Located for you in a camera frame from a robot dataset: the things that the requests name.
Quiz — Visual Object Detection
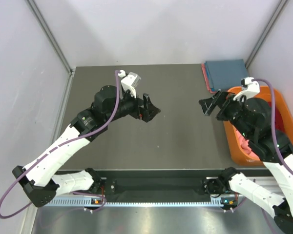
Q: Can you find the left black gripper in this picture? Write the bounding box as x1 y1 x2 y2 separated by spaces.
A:
105 87 160 123

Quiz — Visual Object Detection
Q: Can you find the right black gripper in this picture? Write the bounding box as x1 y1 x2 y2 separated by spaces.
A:
197 88 252 139

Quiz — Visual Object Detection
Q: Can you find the red t shirt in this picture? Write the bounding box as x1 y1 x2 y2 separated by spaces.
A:
274 105 285 132

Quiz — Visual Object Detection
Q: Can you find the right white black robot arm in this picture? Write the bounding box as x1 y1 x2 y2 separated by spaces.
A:
199 91 293 234

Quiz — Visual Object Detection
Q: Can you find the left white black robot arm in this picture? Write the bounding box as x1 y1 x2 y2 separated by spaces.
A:
12 85 161 208

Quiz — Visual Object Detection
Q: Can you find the folded blue t shirt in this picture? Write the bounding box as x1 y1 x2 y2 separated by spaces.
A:
204 59 249 91

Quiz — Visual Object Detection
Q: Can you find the folded pink t shirt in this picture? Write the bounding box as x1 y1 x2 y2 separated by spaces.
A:
201 64 217 94

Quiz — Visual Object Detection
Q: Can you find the crumpled pink t shirt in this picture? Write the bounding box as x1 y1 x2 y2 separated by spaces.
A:
235 130 259 162

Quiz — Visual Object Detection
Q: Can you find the orange plastic bin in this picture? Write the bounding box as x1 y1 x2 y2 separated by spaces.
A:
223 89 293 166

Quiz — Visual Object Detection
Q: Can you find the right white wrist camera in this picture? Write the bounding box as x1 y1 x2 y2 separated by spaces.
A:
233 77 260 101

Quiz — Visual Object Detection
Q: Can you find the grey slotted cable duct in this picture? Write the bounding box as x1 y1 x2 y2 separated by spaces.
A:
45 195 237 207

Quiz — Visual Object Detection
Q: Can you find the right aluminium frame post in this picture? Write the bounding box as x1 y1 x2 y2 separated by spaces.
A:
245 0 290 69

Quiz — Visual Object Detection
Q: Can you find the aluminium frame post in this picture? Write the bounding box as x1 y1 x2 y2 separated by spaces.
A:
245 0 290 69
25 0 73 74

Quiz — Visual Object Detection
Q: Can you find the left aluminium frame post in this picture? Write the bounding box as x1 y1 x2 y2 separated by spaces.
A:
25 0 73 74

